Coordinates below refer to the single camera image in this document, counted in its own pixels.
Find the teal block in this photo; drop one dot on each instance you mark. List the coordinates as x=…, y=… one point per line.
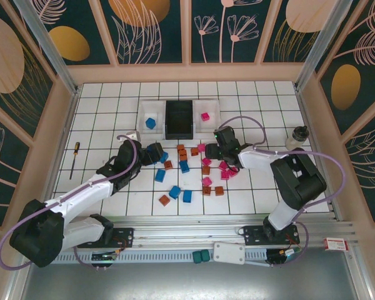
x=204, y=256
x=196, y=257

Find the clear plastic container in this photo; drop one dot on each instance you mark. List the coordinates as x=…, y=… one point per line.
x=154, y=107
x=212, y=125

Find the black plastic container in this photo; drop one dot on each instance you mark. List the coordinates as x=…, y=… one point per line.
x=178, y=118

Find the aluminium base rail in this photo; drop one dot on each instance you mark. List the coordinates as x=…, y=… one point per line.
x=187, y=232

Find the aluminium side rail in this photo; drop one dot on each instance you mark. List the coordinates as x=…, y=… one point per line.
x=62, y=147
x=303, y=109

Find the white bottle with black cap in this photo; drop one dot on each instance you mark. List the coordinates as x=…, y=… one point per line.
x=295, y=139

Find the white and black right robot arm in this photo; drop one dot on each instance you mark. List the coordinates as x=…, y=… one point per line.
x=256, y=159

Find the yellow black screwdriver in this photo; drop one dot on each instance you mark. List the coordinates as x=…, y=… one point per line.
x=77, y=147

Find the white cover plate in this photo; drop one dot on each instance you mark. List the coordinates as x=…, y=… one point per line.
x=229, y=252

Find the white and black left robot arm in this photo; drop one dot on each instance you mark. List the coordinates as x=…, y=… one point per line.
x=81, y=191

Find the red and white small box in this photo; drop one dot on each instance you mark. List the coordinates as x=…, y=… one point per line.
x=336, y=244

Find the aluminium frame post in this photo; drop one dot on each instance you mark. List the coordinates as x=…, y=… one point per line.
x=55, y=59
x=315, y=57

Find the black controller board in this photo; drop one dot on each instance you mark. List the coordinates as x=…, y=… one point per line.
x=281, y=255
x=103, y=257

